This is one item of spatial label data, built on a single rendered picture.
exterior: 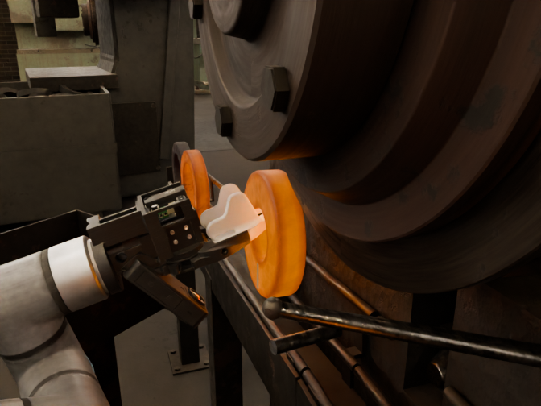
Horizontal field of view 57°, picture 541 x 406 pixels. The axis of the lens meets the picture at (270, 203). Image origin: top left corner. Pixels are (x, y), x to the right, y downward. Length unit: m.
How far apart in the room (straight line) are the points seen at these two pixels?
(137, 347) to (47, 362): 1.30
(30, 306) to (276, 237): 0.26
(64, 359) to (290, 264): 0.26
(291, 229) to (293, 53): 0.32
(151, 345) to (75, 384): 1.34
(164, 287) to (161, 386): 1.14
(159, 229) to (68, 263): 0.10
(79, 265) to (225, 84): 0.27
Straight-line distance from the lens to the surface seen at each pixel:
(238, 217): 0.58
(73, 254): 0.57
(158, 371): 1.77
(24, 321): 0.59
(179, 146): 1.45
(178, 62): 3.30
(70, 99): 2.73
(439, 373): 0.54
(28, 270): 0.58
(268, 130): 0.29
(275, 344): 0.32
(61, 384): 0.56
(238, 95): 0.37
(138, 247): 0.58
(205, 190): 1.23
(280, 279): 0.56
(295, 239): 0.55
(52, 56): 9.44
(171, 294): 0.59
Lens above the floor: 1.06
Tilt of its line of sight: 19 degrees down
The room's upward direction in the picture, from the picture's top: straight up
